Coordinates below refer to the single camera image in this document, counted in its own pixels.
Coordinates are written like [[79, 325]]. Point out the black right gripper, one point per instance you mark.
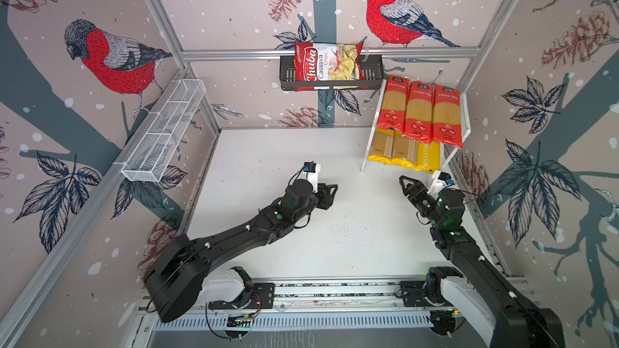
[[416, 187]]

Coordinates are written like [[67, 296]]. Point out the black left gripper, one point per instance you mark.
[[326, 199]]

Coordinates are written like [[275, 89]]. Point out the yellow Pastatime pasta bag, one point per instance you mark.
[[428, 158]]

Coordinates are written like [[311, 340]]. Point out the yellow pasta bag top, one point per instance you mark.
[[381, 149]]

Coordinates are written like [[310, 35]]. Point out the red spaghetti bag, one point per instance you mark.
[[393, 107], [446, 116], [419, 110]]

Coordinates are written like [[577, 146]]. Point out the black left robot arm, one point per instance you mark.
[[175, 279]]

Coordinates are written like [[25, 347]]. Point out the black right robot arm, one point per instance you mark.
[[496, 310]]

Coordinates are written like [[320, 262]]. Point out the white two-tier shelf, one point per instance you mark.
[[448, 153]]

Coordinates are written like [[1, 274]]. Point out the red cassava chips bag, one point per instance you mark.
[[327, 62]]

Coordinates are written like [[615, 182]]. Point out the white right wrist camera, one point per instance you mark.
[[439, 181]]

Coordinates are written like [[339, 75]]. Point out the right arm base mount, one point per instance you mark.
[[414, 295]]

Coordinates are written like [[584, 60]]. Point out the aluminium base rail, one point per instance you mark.
[[357, 294]]

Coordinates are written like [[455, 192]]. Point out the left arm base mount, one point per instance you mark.
[[262, 297]]

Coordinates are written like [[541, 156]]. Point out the black wall basket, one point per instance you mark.
[[371, 70]]

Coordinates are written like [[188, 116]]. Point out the white wire mesh basket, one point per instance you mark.
[[155, 150]]

